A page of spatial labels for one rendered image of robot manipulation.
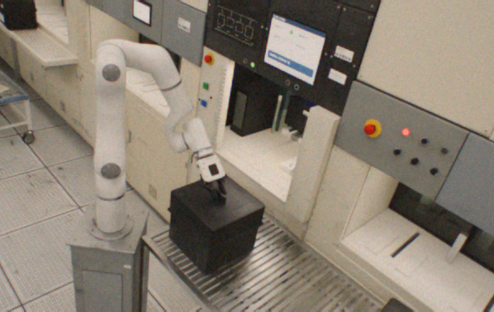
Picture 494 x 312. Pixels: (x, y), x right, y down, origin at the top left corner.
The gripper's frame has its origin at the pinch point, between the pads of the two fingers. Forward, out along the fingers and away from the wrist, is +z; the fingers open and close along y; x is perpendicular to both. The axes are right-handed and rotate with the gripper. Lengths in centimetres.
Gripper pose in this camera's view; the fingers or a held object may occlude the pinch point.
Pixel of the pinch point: (218, 192)
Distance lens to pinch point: 167.9
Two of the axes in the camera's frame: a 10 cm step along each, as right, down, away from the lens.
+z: 3.6, 9.3, -0.4
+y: 7.2, -2.5, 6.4
